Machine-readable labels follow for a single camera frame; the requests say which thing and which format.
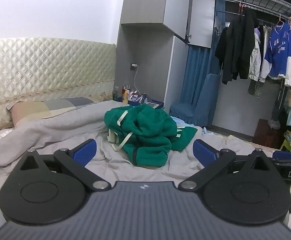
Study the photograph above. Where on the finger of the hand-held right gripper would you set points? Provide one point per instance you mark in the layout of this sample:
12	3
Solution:
285	155

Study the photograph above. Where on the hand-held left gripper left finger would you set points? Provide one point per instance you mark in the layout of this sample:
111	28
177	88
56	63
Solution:
84	152

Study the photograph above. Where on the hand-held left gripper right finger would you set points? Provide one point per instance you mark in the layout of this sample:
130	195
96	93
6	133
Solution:
204	152

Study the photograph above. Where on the green hoodie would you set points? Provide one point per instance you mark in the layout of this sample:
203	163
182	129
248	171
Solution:
148	135

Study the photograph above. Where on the green plastic stool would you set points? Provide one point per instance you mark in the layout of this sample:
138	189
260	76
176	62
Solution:
286	146

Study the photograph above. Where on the light blue bed sheet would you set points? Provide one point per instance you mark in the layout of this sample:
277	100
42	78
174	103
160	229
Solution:
183	122

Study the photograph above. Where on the grey bed sheet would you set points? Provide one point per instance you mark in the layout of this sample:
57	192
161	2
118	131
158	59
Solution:
48	135

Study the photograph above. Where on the hanging jeans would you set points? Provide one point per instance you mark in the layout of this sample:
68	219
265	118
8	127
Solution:
276	115

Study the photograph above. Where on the blue covered chair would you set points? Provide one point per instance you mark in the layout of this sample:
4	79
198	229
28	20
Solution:
205	97

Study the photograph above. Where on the patchwork pillow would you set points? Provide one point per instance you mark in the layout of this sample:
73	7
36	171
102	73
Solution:
40	108

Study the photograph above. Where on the green bottle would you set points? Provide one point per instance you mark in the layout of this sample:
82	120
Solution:
115	95

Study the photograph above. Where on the orange bottle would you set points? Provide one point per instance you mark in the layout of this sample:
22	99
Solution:
124	96

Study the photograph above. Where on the striped hanging garment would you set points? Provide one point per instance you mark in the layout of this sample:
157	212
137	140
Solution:
256	88

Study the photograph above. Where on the blue curtain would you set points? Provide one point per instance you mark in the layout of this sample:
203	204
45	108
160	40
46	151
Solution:
193	80

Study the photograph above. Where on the blue storage box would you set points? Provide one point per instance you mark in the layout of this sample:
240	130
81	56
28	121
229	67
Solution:
148	103

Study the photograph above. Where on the small cosmetic bottles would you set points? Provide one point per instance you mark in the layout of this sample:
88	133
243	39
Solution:
133	93

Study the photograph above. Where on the cream quilted headboard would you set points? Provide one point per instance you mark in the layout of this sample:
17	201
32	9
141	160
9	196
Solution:
48	67

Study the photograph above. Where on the white hanging jacket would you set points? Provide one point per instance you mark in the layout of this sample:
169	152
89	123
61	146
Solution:
256	60

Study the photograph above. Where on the blue and white jersey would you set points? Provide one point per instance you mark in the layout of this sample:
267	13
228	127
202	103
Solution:
280	52

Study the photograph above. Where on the black hanging jacket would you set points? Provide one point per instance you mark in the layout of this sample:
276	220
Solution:
235	50

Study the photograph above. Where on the white cabinet door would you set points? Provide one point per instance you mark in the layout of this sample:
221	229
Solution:
201	17

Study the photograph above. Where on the grey wardrobe cabinet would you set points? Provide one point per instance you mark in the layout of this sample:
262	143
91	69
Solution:
145	30

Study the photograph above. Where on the wall socket with charger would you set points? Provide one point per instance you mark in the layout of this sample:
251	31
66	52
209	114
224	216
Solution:
134	66

